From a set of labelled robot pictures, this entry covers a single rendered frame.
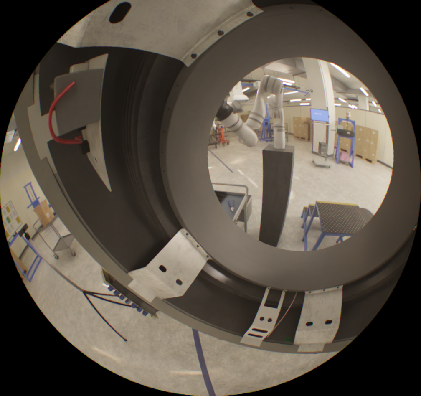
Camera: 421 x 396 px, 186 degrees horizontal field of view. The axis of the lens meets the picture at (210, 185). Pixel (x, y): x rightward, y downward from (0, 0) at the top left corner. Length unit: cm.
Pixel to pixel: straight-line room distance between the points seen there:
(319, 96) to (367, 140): 292
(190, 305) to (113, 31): 73
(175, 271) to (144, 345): 128
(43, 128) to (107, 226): 30
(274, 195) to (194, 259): 89
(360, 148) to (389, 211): 643
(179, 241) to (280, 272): 45
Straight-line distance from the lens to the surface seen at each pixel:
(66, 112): 15
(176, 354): 149
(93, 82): 15
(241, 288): 61
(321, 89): 536
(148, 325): 159
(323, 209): 134
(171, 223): 44
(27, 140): 31
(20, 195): 890
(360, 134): 698
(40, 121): 30
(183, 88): 26
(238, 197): 124
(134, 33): 21
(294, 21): 30
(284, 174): 106
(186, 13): 22
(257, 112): 62
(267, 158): 105
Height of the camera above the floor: 135
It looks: 27 degrees down
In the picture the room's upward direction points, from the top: 11 degrees counter-clockwise
